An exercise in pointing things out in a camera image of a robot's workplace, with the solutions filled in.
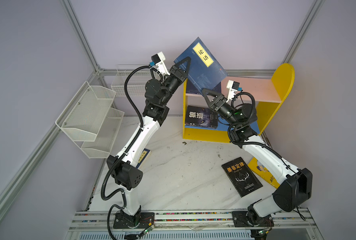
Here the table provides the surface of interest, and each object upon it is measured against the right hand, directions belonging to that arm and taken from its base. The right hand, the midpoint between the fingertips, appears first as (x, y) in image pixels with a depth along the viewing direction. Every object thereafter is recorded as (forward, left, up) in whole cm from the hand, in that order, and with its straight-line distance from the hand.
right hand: (201, 92), depth 59 cm
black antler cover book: (-16, -27, -50) cm, 59 cm away
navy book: (0, +33, -47) cm, 57 cm away
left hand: (+7, +4, +11) cm, 14 cm away
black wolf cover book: (+19, -3, -33) cm, 38 cm away
